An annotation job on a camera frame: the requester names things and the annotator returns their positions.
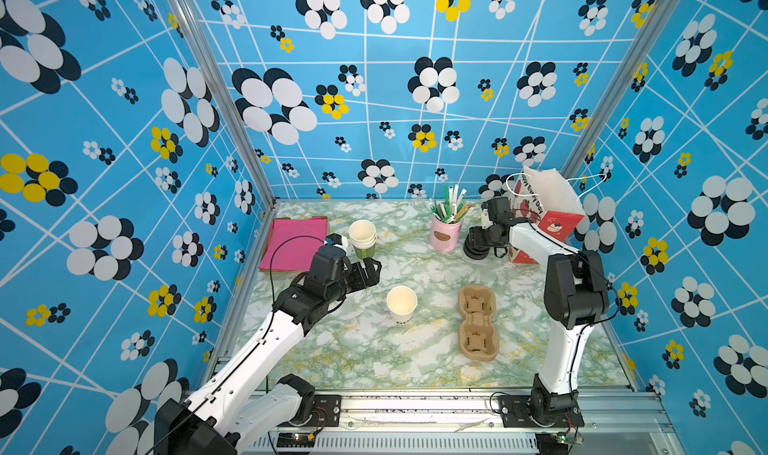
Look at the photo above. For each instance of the pink napkin stack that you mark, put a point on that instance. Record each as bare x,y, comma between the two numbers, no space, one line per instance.
292,244

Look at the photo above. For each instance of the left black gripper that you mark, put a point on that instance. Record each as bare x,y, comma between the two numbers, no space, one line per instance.
373,274

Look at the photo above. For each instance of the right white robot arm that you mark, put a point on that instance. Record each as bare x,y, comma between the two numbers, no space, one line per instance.
575,297

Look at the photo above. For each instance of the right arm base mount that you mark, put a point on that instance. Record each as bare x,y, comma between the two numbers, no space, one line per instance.
559,412

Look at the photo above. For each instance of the white paper cup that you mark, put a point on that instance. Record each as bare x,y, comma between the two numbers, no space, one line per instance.
401,302

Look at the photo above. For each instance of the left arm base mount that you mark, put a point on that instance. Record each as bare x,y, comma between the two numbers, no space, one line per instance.
318,411

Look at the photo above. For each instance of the black cup lid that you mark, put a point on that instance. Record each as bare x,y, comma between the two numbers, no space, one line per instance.
475,246

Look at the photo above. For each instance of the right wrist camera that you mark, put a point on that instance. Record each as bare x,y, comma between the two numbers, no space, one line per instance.
498,210

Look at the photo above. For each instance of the pink straw holder cup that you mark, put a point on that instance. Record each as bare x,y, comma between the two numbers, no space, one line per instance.
444,237

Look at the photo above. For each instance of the brown cardboard cup carrier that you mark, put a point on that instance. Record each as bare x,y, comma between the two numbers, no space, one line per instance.
478,338

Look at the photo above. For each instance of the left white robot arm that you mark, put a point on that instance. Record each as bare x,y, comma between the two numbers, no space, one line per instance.
223,416

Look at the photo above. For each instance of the red paper gift bag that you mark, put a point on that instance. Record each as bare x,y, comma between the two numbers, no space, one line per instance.
549,209

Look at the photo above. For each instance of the stack of paper cups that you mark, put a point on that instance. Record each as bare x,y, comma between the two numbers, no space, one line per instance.
363,238

